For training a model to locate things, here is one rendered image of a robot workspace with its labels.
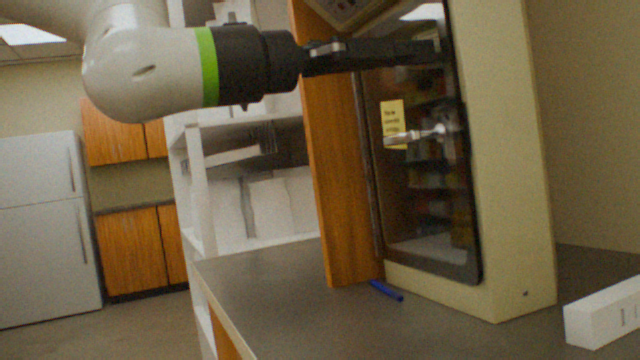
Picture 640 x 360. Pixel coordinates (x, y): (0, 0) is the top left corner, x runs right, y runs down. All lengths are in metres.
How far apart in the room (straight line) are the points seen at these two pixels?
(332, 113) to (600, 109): 0.52
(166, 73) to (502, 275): 0.48
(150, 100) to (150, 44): 0.06
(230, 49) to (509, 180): 0.39
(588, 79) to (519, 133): 0.41
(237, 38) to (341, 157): 0.46
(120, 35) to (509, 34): 0.49
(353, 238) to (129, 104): 0.57
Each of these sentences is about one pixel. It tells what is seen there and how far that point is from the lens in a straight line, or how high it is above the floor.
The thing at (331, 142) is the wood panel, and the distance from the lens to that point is 0.99.
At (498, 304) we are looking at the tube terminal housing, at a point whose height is 0.97.
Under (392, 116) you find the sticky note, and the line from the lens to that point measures 0.84.
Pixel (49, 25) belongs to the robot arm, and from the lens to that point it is 0.68.
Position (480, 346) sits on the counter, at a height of 0.94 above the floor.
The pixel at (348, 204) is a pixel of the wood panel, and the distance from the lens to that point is 1.00.
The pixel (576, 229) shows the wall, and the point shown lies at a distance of 1.19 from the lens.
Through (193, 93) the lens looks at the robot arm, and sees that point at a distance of 0.57.
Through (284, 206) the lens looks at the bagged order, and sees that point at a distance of 1.90.
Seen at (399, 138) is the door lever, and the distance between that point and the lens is 0.72.
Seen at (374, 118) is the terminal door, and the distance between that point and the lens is 0.90.
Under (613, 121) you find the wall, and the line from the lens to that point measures 1.09.
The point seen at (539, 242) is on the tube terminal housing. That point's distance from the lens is 0.76.
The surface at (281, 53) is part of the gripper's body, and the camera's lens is 0.60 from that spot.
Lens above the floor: 1.19
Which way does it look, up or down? 3 degrees down
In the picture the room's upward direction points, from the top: 8 degrees counter-clockwise
